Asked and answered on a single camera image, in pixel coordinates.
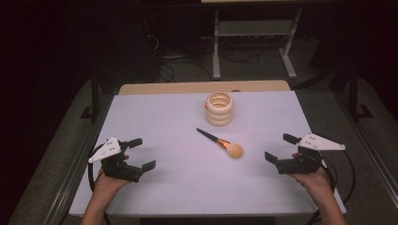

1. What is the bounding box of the white metal stand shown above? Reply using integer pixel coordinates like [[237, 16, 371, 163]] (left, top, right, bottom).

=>
[[211, 8, 303, 80]]

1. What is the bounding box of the aluminium frame rail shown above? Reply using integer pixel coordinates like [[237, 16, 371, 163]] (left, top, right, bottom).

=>
[[43, 93, 115, 225], [332, 92, 398, 201]]

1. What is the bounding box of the beige ringed brush holder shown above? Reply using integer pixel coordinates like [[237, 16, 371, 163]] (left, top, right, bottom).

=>
[[205, 91, 235, 128]]

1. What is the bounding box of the black metal stand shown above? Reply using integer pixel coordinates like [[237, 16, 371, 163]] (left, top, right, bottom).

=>
[[80, 69, 103, 122], [347, 67, 375, 122]]

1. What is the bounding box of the person's right hand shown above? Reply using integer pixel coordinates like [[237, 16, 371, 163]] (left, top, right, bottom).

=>
[[289, 152, 332, 201]]

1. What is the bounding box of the person's left hand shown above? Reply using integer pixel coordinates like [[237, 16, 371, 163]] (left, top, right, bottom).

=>
[[93, 154, 132, 198]]

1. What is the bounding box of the black-handled makeup brush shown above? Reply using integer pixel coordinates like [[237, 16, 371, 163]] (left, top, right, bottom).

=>
[[196, 127, 244, 159]]

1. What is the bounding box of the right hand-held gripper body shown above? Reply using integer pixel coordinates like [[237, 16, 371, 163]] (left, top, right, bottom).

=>
[[275, 132, 346, 175]]

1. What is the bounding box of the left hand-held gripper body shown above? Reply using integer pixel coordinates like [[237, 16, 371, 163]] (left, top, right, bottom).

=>
[[88, 136, 143, 183]]

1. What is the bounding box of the white table board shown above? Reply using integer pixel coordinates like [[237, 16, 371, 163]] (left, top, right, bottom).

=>
[[69, 90, 347, 218]]

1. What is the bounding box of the black floor cable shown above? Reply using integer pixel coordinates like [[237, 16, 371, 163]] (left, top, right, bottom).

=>
[[158, 59, 214, 83], [218, 48, 261, 66]]

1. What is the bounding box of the right gripper thin black cable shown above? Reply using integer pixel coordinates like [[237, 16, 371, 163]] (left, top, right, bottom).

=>
[[322, 149, 357, 205]]

